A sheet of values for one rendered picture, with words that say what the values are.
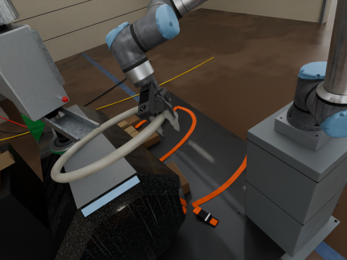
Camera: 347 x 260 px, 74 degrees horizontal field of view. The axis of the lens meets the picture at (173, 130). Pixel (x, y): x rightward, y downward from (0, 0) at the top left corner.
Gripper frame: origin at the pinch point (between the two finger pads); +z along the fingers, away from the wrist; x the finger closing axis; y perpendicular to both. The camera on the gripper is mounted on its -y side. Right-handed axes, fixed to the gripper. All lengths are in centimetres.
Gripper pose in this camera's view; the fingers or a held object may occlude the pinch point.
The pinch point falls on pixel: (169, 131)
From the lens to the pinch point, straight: 81.3
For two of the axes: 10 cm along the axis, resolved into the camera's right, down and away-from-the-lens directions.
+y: 2.4, -4.9, 8.4
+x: -8.6, 3.0, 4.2
